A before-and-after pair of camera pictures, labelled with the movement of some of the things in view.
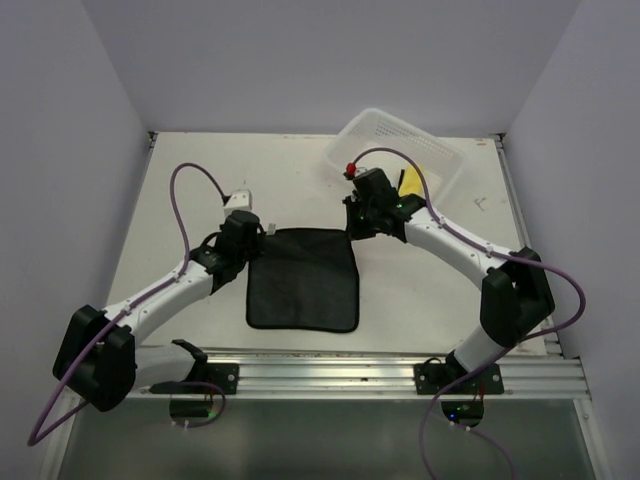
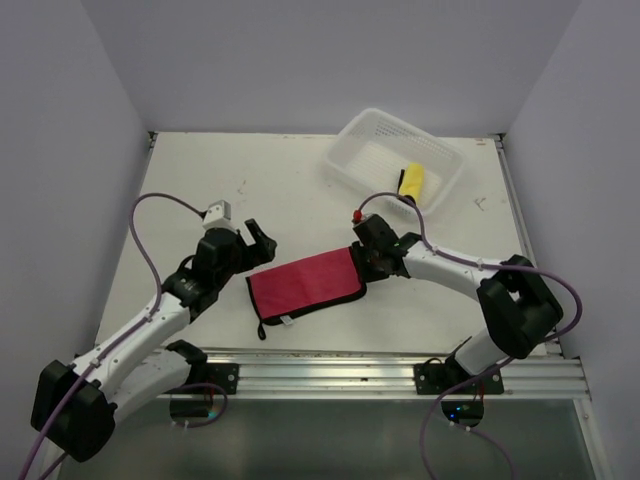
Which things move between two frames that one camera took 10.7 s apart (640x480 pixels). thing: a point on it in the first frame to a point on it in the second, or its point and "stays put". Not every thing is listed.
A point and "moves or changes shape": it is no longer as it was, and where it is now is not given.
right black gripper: [353, 230] to [369, 276]
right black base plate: [433, 378] stays put
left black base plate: [224, 376] stays put
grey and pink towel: [304, 278] moves or changes shape
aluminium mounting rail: [531, 371] stays put
